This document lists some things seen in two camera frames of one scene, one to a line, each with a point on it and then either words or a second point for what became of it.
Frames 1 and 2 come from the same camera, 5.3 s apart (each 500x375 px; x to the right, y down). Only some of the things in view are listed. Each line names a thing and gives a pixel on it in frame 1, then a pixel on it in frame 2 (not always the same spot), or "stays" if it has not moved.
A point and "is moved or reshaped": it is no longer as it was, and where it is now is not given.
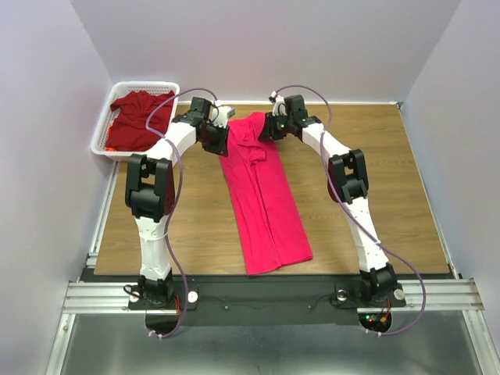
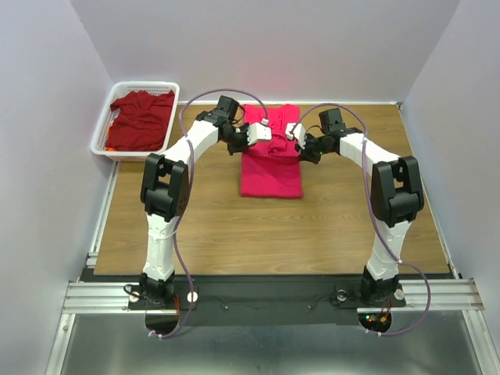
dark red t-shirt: [127, 131] stays
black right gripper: [269, 133] → [306, 155]
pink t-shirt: [272, 230] is moved or reshaped
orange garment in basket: [108, 148] stays
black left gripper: [221, 147] → [244, 146]
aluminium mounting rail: [440, 295] stays
